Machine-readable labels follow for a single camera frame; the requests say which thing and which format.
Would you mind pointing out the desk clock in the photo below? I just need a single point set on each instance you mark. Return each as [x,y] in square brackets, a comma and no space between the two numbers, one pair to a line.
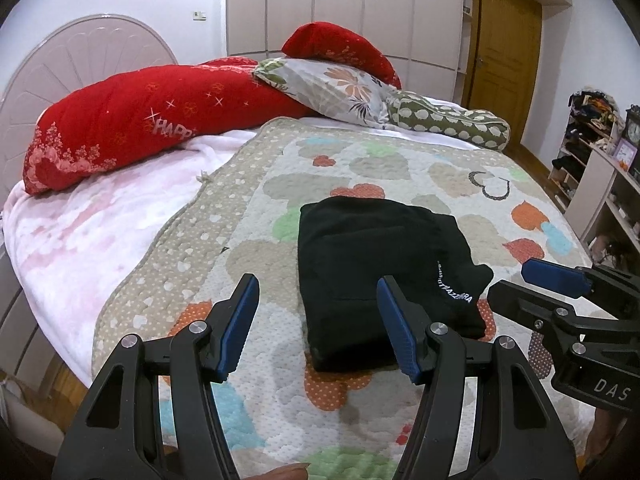
[632,126]

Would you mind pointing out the large red pillow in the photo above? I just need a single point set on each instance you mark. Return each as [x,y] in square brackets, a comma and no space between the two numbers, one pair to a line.
[131,116]

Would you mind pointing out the white wardrobe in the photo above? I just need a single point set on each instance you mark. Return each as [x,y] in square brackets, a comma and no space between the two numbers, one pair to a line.
[422,38]

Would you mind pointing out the white shelf unit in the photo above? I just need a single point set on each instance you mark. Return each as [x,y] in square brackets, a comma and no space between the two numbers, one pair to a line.
[596,176]

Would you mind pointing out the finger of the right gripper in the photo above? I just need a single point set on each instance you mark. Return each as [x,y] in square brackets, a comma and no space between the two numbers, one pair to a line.
[540,313]
[615,291]

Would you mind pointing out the wooden door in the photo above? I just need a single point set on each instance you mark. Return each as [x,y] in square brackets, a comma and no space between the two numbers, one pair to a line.
[503,60]

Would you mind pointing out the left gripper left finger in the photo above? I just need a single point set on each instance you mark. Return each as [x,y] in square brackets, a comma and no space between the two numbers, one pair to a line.
[116,432]

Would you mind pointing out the green spotted pillow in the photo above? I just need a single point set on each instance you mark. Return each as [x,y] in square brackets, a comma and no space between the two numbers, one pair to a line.
[409,110]

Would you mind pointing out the floral grey pillow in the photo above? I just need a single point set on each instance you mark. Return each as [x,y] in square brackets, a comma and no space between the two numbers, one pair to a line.
[333,90]

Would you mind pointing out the left hand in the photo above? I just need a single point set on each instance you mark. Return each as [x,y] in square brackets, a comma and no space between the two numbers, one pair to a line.
[298,471]

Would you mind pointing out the right hand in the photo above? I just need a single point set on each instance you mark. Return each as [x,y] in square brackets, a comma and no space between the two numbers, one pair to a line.
[606,426]

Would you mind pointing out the heart patterned quilt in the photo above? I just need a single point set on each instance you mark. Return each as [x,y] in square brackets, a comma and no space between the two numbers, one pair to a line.
[319,215]

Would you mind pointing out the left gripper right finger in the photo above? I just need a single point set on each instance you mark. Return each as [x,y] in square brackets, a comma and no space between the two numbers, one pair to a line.
[517,433]

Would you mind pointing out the white round headboard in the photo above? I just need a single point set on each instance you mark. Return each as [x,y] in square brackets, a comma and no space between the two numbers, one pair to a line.
[82,52]

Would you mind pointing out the pink bed sheet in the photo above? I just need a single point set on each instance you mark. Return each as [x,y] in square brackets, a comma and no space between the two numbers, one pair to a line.
[71,249]

